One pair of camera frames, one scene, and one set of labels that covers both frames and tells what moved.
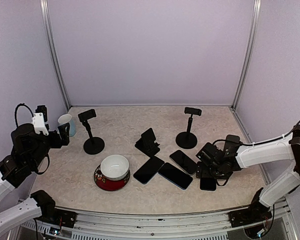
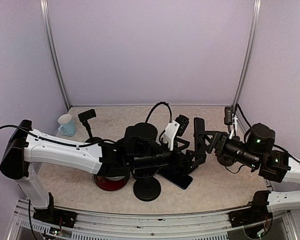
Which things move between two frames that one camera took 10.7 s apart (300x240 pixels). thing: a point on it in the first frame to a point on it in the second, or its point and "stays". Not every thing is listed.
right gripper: [205, 173] to [220, 140]
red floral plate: [109, 185] stays
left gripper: [65, 136] to [177, 167]
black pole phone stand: [188, 140] to [147, 188]
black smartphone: [208, 183] to [199, 126]
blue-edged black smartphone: [175, 175] stays
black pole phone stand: [93, 145] stays
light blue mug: [66, 118] stays
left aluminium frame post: [44, 7] stays
